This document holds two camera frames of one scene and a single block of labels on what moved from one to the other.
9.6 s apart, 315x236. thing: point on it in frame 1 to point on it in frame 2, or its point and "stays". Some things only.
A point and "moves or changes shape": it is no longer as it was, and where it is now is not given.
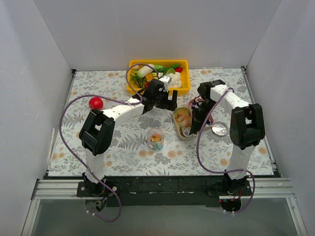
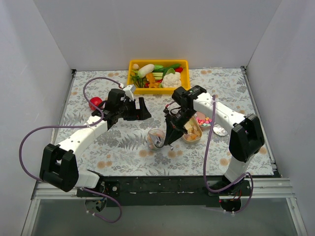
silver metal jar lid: (219, 128) stays
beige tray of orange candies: (182, 116) moves or changes shape
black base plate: (163, 191) stays
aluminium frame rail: (57, 189) stays
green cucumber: (173, 66) stays
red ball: (96, 103) stays
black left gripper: (165, 99) to (134, 109)
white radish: (145, 70) stays
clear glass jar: (155, 138) stays
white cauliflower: (175, 81) stays
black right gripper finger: (194, 123) to (170, 129)
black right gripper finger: (200, 126) to (175, 135)
